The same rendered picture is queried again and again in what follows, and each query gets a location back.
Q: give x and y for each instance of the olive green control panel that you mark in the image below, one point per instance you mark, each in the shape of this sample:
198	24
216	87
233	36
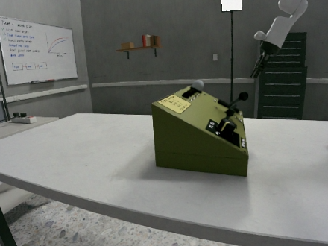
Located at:
191	134

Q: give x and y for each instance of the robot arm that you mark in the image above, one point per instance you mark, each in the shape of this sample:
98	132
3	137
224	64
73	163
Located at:
282	25

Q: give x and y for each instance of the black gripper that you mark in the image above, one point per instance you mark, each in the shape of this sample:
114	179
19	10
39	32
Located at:
269	49

